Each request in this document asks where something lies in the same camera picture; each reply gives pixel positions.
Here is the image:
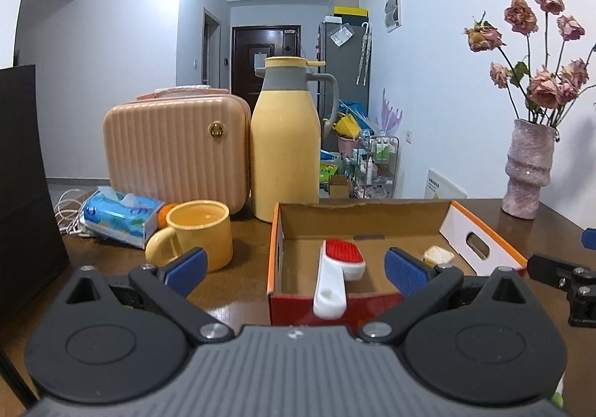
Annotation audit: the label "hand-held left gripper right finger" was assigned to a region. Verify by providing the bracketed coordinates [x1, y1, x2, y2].
[356, 247, 543, 345]

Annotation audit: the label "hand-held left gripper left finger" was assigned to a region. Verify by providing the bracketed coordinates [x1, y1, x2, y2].
[49, 248, 236, 345]

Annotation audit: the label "orange cardboard box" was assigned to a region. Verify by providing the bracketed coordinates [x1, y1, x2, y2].
[267, 199, 529, 327]

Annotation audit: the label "small cream container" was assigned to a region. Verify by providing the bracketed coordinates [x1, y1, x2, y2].
[423, 246, 456, 266]

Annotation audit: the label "yellow mug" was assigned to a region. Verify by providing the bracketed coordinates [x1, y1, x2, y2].
[145, 200, 234, 273]

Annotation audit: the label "orange fruit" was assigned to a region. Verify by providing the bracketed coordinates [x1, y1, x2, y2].
[157, 203, 180, 229]

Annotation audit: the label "white red lint brush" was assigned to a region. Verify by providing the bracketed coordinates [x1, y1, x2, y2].
[313, 238, 366, 319]

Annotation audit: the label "blue tissue pack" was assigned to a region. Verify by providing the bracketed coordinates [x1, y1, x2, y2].
[83, 186, 166, 250]

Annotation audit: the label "pink textured vase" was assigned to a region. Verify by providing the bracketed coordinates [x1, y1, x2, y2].
[501, 119, 558, 219]

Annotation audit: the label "white leaning board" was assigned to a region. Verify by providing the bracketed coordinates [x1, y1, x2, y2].
[426, 168, 467, 200]

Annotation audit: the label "small brown cardboard box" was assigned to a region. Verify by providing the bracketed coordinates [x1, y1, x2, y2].
[328, 175, 353, 199]

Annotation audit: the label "pink ribbed suitcase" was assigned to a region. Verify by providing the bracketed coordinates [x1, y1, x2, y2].
[103, 85, 252, 217]

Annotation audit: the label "pink bucket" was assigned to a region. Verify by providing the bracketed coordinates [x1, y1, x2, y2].
[336, 134, 359, 157]

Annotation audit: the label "yellow thermos jug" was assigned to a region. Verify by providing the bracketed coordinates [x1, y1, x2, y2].
[250, 56, 340, 223]

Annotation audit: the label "yellow bag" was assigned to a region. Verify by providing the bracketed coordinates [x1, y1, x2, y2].
[334, 114, 361, 138]

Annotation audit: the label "dried pink roses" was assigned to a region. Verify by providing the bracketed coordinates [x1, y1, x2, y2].
[462, 0, 596, 128]

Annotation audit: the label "blue plastic bag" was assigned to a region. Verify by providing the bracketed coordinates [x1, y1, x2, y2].
[340, 98, 373, 129]

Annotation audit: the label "dark monitor edge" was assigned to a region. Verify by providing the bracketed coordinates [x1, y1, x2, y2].
[0, 65, 70, 329]

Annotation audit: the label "grey refrigerator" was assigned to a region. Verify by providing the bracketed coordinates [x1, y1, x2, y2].
[318, 16, 372, 152]

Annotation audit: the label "dark brown entrance door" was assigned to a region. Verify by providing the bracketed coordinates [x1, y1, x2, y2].
[231, 25, 302, 108]

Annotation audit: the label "grey interior door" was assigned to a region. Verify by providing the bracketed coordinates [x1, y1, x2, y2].
[202, 7, 221, 89]

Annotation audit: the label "white hanging umbrella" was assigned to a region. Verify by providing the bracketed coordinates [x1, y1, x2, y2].
[356, 23, 373, 86]

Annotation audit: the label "clear plastic pouch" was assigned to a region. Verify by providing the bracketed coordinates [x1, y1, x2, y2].
[330, 24, 355, 45]

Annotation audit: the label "wire storage rack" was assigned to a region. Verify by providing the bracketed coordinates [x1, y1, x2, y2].
[351, 135, 401, 200]

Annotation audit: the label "white cables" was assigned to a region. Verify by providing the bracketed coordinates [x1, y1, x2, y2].
[53, 189, 101, 238]

